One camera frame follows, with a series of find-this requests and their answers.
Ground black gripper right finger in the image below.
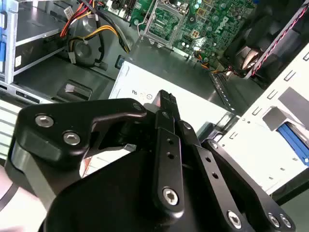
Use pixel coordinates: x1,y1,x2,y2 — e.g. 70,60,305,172
166,90,297,232

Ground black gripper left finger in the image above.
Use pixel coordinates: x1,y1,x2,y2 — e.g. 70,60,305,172
4,89,186,216

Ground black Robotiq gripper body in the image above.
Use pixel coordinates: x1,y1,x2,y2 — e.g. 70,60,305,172
43,149,226,232

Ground hard disk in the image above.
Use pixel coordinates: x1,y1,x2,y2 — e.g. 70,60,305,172
277,122,309,167

